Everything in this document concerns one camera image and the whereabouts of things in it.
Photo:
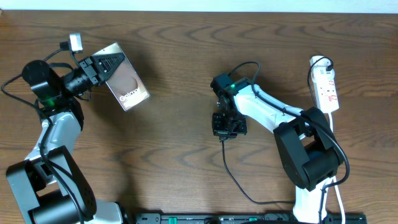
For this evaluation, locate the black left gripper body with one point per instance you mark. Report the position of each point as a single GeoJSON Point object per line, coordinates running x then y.
{"type": "Point", "coordinates": [86, 66]}

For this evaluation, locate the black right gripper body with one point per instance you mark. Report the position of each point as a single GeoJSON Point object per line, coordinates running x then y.
{"type": "Point", "coordinates": [228, 125]}

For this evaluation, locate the Galaxy S25 Ultra smartphone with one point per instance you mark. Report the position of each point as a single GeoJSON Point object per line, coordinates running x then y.
{"type": "Point", "coordinates": [124, 83]}

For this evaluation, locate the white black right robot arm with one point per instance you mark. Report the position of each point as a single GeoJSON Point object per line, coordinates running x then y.
{"type": "Point", "coordinates": [309, 152]}

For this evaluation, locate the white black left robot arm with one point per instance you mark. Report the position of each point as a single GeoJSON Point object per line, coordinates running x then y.
{"type": "Point", "coordinates": [48, 185]}

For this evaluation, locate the white power strip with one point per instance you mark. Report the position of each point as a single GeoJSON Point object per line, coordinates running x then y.
{"type": "Point", "coordinates": [322, 75]}

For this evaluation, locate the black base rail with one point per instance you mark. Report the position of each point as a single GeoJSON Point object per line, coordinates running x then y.
{"type": "Point", "coordinates": [156, 218]}

